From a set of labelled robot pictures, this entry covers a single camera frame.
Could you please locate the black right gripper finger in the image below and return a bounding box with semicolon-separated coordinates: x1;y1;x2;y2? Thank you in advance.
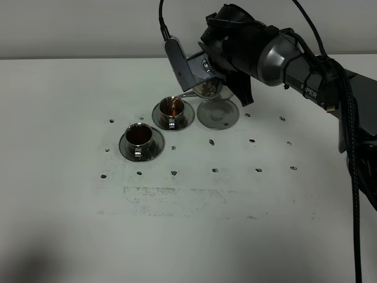
225;72;254;107

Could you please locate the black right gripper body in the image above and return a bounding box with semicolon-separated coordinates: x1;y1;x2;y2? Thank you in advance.
199;4;277;81

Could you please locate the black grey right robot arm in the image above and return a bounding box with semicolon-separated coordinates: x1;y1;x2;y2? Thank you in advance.
200;4;376;205

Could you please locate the stainless steel teapot saucer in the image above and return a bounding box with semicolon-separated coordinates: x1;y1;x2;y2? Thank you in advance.
197;100;239;130

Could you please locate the far stainless steel saucer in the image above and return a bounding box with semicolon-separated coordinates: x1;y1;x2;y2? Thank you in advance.
152;97;195;131

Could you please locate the far stainless steel teacup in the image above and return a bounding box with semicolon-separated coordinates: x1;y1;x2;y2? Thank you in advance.
158;97;185;130

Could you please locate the stainless steel teacup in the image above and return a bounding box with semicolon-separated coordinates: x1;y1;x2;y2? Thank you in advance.
125;123;154;158
158;97;185;130

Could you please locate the near stainless steel saucer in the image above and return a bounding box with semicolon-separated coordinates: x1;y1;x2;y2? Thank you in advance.
118;127;165;162

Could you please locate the near stainless steel teacup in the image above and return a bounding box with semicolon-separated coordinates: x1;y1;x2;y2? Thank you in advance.
125;123;154;158

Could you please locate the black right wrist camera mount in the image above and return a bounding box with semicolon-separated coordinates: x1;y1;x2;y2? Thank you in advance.
164;37;226;91

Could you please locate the black braided cable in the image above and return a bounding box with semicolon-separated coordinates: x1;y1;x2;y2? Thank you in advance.
158;0;363;283

